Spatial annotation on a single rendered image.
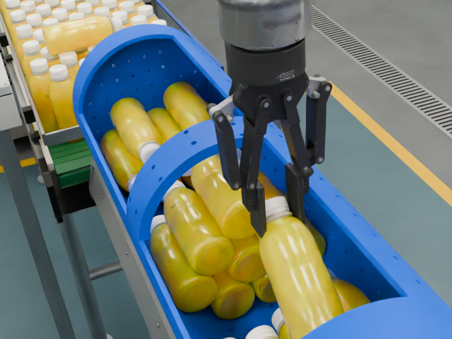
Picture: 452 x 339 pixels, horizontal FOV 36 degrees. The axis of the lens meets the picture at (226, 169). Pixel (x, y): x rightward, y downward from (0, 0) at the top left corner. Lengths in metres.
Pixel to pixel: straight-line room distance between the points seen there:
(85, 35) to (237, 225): 0.82
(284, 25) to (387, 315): 0.29
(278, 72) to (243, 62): 0.04
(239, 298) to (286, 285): 0.26
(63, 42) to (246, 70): 1.01
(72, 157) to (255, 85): 0.98
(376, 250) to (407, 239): 1.90
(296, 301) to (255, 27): 0.30
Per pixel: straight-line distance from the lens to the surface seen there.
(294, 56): 0.67
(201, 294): 0.99
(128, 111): 1.26
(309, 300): 0.76
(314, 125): 0.75
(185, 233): 0.97
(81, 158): 1.59
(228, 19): 0.65
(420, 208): 2.82
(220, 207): 0.94
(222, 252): 0.96
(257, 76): 0.66
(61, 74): 1.58
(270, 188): 1.01
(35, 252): 1.85
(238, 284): 1.01
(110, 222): 1.43
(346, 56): 3.98
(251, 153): 0.72
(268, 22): 0.63
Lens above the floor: 1.72
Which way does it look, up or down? 34 degrees down
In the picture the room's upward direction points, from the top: 7 degrees counter-clockwise
